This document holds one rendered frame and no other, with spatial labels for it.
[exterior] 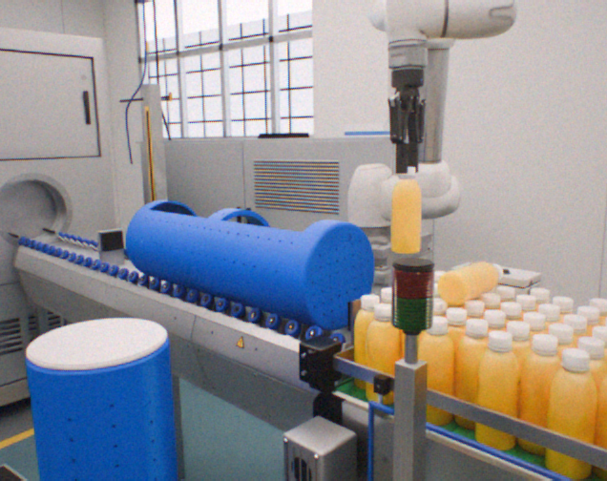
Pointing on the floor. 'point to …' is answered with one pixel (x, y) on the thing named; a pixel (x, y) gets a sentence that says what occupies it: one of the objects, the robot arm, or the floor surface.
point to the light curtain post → (155, 141)
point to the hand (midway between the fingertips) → (407, 158)
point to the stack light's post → (409, 421)
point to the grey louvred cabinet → (270, 177)
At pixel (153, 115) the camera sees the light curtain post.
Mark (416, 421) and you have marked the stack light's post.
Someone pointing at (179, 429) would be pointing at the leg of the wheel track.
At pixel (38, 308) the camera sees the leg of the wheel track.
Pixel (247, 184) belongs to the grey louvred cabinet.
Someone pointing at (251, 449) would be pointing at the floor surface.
